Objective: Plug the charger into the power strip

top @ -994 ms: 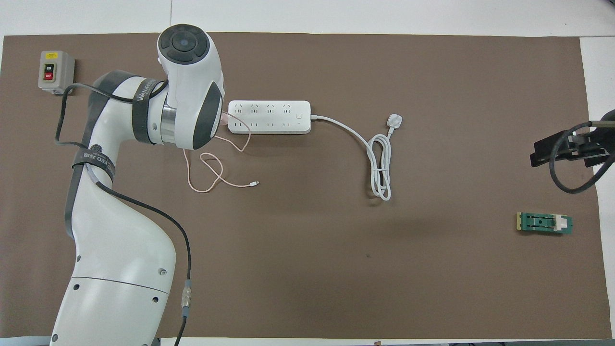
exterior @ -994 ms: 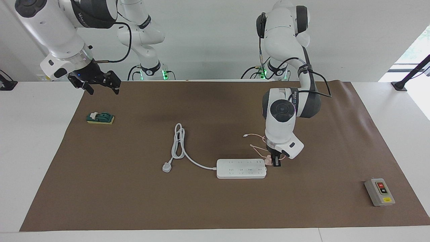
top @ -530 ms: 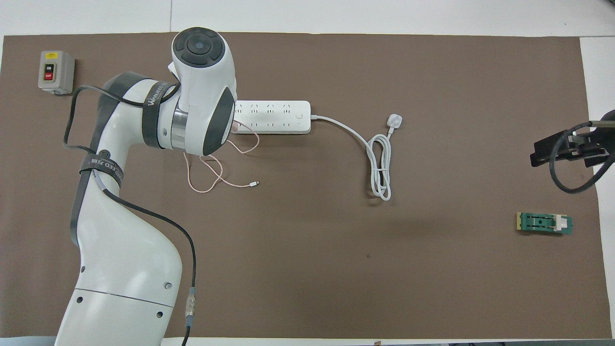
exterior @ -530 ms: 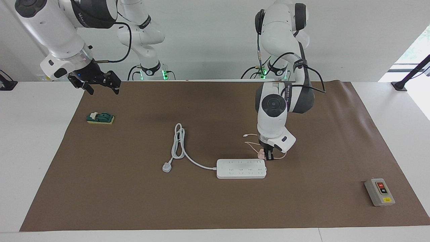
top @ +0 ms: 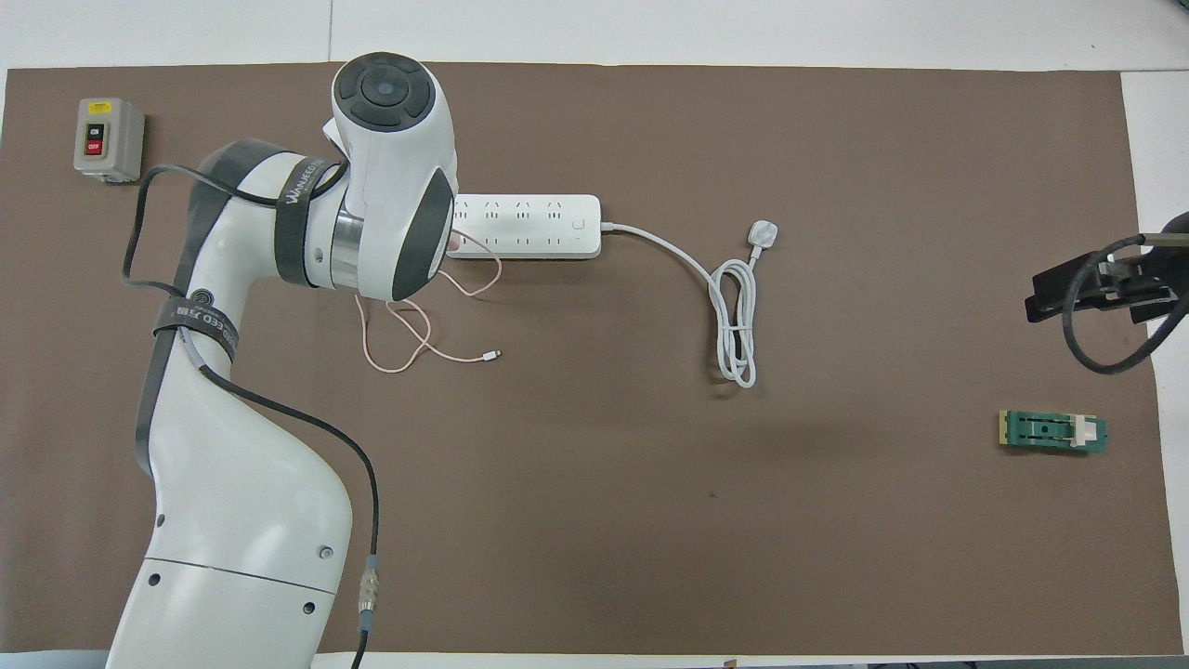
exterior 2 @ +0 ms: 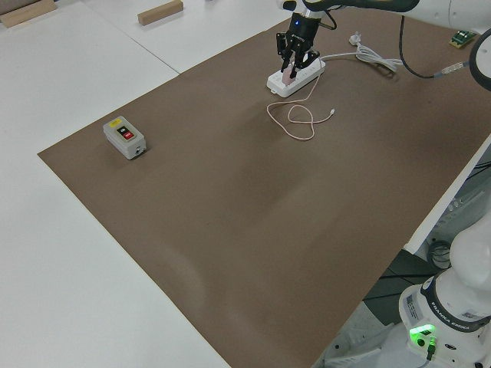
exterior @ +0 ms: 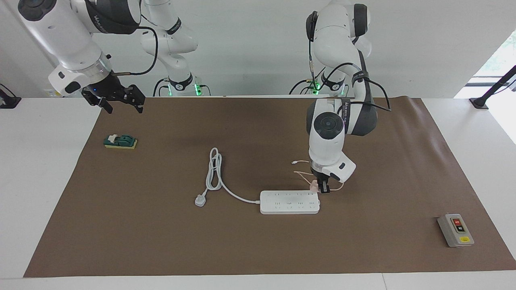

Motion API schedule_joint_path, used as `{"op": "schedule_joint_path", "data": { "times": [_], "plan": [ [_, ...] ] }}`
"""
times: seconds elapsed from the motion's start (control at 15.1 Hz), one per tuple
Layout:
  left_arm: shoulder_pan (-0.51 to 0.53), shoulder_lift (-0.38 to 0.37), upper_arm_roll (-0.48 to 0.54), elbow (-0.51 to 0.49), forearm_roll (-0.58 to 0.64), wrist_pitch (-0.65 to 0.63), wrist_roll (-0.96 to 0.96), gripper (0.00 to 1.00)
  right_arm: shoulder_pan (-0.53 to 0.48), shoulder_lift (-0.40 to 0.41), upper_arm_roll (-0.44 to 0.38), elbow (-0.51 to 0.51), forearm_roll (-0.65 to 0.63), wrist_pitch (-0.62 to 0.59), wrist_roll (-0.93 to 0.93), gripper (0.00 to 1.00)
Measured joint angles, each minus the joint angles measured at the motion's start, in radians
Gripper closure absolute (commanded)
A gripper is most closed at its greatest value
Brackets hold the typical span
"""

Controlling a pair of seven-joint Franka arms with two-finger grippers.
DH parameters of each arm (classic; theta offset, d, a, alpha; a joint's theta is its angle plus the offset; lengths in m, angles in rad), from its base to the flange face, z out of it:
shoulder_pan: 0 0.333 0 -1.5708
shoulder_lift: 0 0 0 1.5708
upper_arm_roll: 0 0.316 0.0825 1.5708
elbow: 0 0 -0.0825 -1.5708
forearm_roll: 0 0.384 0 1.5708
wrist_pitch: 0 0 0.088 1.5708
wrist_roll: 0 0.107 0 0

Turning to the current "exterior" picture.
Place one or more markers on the black monitor stand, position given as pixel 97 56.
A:
pixel 479 104

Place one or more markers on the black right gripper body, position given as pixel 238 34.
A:
pixel 107 90

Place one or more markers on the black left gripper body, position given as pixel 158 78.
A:
pixel 321 177

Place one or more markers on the grey on-off switch box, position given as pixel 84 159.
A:
pixel 454 231

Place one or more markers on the white power strip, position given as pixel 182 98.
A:
pixel 290 202

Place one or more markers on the pink charger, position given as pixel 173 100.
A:
pixel 315 186

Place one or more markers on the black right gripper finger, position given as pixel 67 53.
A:
pixel 107 105
pixel 139 98

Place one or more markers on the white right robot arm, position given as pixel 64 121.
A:
pixel 60 36

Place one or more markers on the green knife switch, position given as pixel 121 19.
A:
pixel 121 141

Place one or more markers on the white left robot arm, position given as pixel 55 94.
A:
pixel 328 149

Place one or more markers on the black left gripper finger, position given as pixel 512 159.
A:
pixel 325 187

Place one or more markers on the white three-pin plug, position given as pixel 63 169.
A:
pixel 200 200

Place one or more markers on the brown table mat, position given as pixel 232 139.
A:
pixel 161 241

